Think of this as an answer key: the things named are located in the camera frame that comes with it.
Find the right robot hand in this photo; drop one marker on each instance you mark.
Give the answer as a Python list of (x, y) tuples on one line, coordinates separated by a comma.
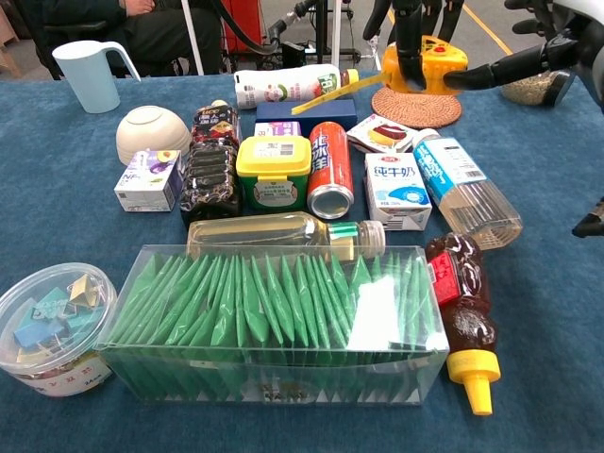
[(519, 71)]

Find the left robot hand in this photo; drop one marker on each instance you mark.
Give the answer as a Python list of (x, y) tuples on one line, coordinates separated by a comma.
[(410, 47)]

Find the yellow tape measure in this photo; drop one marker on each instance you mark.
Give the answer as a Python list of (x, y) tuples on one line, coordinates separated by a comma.
[(434, 61)]

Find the glass jar of grains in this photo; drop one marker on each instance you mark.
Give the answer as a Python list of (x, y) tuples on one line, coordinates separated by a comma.
[(528, 92)]

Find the round woven rattan coaster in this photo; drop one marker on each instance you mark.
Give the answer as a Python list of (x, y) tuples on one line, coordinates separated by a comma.
[(415, 113)]

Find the black tripod stand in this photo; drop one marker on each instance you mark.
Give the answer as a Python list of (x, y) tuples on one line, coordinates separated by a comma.
[(322, 28)]

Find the white red snack packet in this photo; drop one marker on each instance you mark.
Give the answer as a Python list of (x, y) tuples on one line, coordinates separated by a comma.
[(382, 134)]

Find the navy blue rectangular box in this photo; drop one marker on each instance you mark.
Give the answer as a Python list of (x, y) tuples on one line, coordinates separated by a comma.
[(330, 118)]

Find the black pedal box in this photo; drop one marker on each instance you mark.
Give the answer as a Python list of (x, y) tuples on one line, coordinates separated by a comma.
[(292, 54)]

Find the blue table cloth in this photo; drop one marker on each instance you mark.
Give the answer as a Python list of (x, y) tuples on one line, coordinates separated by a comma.
[(542, 189)]

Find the clear bottle with blue label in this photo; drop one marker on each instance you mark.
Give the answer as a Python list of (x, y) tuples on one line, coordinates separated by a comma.
[(462, 184)]

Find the white yogurt drink bottle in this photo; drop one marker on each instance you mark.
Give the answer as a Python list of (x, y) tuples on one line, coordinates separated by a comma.
[(283, 87)]

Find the white blue milk carton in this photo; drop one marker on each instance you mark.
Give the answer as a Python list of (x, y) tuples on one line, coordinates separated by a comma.
[(396, 189)]

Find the orange soda can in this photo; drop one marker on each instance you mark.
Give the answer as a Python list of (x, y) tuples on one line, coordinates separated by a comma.
[(330, 165)]

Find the small purple pink box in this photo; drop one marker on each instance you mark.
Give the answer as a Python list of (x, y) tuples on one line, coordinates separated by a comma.
[(278, 129)]

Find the red cabinet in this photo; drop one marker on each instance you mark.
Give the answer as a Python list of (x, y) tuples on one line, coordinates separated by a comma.
[(250, 19)]

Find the green tub with yellow lid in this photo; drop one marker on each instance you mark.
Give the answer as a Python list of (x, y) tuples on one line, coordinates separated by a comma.
[(273, 189)]

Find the pale yellow liquid bottle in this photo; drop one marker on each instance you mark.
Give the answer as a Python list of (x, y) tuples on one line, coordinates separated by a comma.
[(264, 231)]

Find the honey squeeze bottle yellow nozzle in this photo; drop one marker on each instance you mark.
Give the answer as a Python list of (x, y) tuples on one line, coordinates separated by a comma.
[(464, 302)]

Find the dark coffee drink bottle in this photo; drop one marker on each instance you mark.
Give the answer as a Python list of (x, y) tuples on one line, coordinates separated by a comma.
[(210, 174)]

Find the seated person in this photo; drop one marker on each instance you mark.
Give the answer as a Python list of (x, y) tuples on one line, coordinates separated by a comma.
[(156, 33)]

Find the beige upturned bowl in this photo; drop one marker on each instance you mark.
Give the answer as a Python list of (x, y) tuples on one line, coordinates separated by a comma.
[(151, 129)]

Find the purple white juice carton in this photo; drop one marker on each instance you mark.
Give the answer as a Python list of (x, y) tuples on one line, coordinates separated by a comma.
[(148, 181)]

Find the clear box of green sachets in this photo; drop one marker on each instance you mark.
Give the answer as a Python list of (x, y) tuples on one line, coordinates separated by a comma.
[(273, 321)]

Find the light blue plastic pitcher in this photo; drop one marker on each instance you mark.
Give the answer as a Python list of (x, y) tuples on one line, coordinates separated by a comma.
[(89, 80)]

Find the black office chair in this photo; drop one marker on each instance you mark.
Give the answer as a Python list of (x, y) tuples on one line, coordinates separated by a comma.
[(71, 26)]

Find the light wooden furniture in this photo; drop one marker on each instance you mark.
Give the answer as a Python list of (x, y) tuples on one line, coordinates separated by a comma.
[(7, 42)]

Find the round tub of binder clips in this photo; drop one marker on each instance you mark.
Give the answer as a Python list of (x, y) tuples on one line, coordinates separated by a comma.
[(52, 325)]

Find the white frame pole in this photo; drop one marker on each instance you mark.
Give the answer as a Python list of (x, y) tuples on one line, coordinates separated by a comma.
[(191, 38), (336, 28)]

